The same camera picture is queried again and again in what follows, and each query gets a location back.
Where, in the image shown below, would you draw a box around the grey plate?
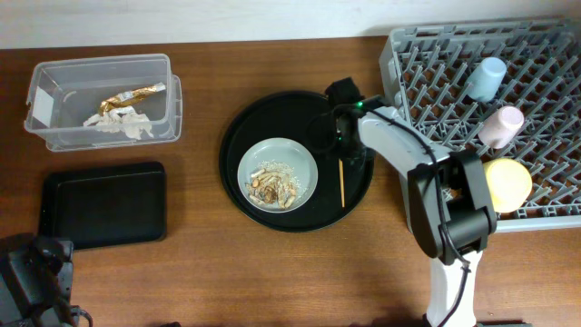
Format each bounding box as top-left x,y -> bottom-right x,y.
236,138 -> 319,213

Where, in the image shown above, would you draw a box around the food scraps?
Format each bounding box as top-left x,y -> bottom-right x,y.
244,161 -> 300,210

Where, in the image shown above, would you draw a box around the light blue cup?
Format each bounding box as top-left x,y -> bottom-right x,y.
467,57 -> 507,103

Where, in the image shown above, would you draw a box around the pink cup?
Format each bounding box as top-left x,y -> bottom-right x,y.
478,106 -> 525,149

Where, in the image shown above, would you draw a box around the yellow bowl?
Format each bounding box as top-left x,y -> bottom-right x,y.
483,158 -> 533,213

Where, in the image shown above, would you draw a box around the gold snack wrapper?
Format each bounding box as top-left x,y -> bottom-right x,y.
98,83 -> 166,116

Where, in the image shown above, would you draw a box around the white tissue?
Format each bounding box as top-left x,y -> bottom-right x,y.
83,106 -> 153,140

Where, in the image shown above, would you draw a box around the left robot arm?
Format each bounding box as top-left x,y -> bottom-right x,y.
1,233 -> 94,327

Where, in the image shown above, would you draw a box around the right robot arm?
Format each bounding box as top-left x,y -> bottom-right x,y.
325,78 -> 497,326

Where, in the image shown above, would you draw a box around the grey dishwasher rack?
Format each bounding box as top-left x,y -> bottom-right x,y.
379,20 -> 580,233

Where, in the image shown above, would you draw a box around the clear plastic waste bin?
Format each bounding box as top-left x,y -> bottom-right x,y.
24,54 -> 182,152

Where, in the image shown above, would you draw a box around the round black serving tray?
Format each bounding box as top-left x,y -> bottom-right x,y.
219,91 -> 374,233

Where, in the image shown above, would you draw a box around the black rectangular tray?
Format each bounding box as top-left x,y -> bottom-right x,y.
38,162 -> 167,250

